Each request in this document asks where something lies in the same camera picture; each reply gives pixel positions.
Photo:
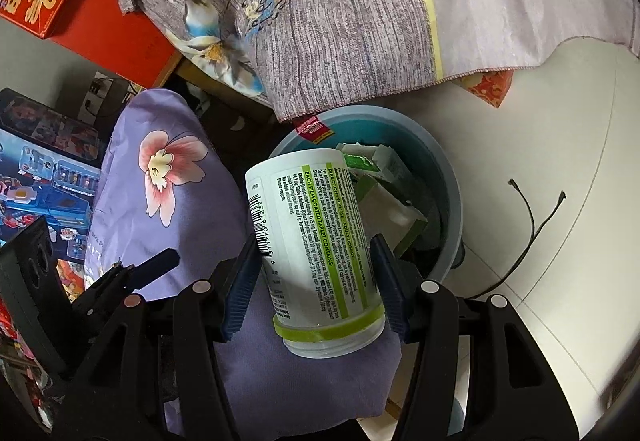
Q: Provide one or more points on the green white pastry box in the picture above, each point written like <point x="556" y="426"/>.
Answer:
<point x="392" y="201"/>

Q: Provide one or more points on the purple floral tablecloth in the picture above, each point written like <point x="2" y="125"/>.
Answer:
<point x="162" y="185"/>

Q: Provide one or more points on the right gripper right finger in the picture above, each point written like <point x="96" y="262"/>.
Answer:
<point x="513" y="393"/>

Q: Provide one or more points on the teal trash bin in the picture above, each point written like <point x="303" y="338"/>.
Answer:
<point x="421" y="153"/>

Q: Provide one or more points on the white green label jar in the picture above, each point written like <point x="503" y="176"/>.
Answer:
<point x="315" y="254"/>

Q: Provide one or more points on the blue toy truck box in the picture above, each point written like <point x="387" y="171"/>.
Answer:
<point x="50" y="168"/>

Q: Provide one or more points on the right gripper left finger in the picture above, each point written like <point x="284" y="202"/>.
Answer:
<point x="200" y="360"/>

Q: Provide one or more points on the red gift bag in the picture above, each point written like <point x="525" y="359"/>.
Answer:
<point x="129" y="45"/>

